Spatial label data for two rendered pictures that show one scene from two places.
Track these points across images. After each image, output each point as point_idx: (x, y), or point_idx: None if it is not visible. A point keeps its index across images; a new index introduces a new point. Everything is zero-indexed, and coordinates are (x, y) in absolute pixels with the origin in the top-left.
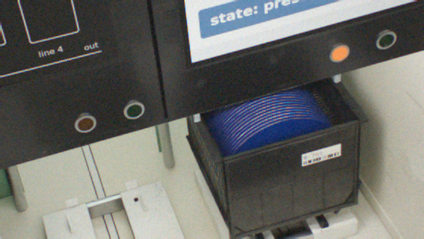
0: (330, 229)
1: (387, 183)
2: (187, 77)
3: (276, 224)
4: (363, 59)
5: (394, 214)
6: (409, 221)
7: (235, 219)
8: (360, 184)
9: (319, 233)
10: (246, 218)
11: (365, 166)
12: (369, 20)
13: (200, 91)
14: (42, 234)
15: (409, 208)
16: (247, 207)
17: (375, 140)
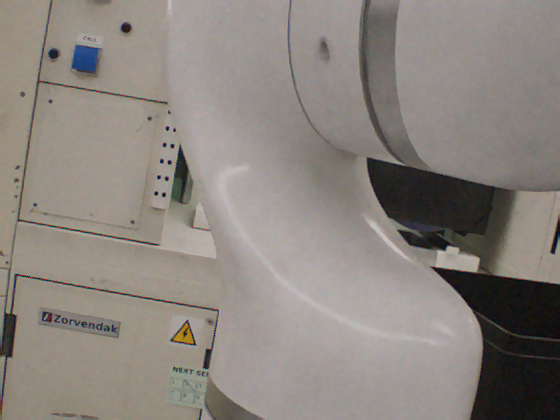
0: (454, 249)
1: (513, 225)
2: None
3: (410, 216)
4: None
5: (513, 253)
6: (527, 240)
7: (376, 187)
8: (487, 260)
9: (443, 253)
10: (386, 192)
11: (495, 235)
12: None
13: None
14: (193, 210)
15: (530, 223)
16: (390, 177)
17: (511, 191)
